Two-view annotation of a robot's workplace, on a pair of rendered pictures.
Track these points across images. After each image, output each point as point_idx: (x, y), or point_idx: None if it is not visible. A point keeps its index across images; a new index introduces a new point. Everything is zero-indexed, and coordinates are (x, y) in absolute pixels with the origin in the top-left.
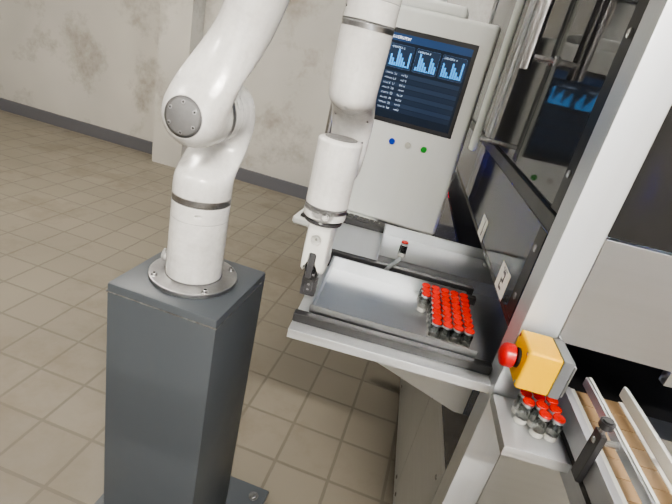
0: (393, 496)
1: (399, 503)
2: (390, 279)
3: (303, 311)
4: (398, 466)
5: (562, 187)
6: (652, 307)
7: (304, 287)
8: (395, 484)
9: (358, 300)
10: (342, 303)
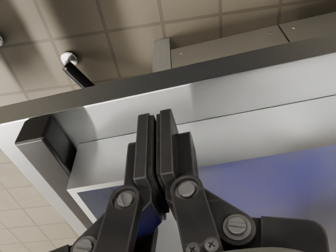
0: (273, 26)
1: (248, 47)
2: None
3: (50, 159)
4: (305, 27)
5: None
6: None
7: (127, 159)
8: (285, 26)
9: (285, 195)
10: (239, 176)
